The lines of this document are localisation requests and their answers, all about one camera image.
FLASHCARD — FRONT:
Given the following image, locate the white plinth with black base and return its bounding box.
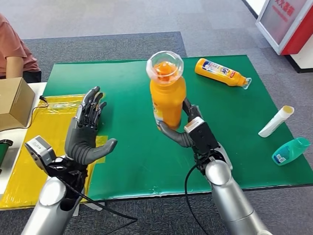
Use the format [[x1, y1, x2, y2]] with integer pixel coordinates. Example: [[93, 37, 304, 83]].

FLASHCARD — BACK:
[[284, 41, 313, 74]]

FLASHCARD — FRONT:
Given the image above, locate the brown cardboard box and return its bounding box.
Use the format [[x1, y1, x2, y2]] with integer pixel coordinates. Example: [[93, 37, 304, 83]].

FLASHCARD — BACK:
[[0, 77, 35, 132]]

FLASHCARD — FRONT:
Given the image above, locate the green and black container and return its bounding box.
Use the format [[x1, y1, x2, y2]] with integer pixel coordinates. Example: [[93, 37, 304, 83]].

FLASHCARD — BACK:
[[0, 140, 14, 166]]

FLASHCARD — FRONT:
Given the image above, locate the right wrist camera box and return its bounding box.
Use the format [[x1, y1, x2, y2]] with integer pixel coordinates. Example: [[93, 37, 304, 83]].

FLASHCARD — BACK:
[[183, 117, 220, 157]]

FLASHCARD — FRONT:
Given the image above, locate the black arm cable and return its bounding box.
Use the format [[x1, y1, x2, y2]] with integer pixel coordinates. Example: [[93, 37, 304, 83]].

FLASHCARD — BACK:
[[184, 163, 209, 235], [55, 176, 138, 235]]

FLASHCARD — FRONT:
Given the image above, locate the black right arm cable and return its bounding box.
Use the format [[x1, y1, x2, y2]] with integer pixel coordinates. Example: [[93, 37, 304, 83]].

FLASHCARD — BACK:
[[184, 163, 209, 235]]

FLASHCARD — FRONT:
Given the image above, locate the white tube with yellow cap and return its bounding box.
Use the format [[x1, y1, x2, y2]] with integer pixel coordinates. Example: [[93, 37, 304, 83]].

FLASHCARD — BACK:
[[258, 105, 295, 139]]

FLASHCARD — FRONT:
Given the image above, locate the red and white sign stand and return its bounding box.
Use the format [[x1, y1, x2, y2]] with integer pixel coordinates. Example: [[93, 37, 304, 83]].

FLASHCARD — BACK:
[[255, 0, 313, 56]]

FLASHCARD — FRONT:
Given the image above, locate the green table mat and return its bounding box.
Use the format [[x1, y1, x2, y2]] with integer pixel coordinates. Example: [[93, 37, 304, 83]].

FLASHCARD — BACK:
[[42, 54, 313, 204]]

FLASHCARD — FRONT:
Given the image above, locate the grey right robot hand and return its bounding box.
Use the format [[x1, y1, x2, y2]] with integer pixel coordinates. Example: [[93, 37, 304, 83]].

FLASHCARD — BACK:
[[158, 97, 204, 149]]

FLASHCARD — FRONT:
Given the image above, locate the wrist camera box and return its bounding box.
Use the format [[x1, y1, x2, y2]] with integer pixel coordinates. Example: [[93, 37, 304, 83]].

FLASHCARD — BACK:
[[24, 136, 57, 173], [183, 117, 220, 157]]

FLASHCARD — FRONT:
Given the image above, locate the teal plastic bottle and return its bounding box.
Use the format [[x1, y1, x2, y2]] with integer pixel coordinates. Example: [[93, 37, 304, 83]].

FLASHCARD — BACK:
[[272, 138, 311, 167]]

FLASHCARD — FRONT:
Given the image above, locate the orange bottle with clear cap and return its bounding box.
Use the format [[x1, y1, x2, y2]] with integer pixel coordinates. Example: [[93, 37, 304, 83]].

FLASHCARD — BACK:
[[195, 58, 252, 91], [146, 50, 187, 131]]

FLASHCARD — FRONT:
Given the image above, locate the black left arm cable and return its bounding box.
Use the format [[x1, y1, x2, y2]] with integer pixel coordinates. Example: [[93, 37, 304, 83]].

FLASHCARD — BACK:
[[55, 176, 138, 235]]

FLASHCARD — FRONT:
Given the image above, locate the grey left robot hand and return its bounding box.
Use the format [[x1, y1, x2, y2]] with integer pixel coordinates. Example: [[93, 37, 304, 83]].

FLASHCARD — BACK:
[[64, 86, 118, 166]]

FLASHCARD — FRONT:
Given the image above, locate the person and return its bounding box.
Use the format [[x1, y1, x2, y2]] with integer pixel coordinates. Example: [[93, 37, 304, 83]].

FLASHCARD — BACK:
[[0, 13, 42, 84]]

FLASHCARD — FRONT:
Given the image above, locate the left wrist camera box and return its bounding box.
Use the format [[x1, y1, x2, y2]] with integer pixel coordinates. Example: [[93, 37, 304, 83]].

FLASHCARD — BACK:
[[24, 136, 57, 173]]

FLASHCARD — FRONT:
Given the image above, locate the thin black table cable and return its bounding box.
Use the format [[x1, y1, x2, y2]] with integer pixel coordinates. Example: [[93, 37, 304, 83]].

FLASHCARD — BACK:
[[23, 95, 49, 130]]

